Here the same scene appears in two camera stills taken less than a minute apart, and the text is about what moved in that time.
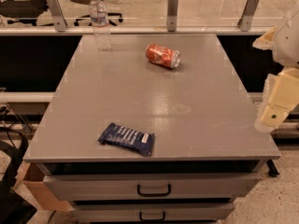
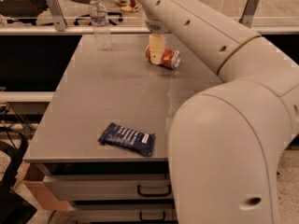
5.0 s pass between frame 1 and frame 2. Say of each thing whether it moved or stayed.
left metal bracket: stayed
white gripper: moved
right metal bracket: stayed
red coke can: stayed
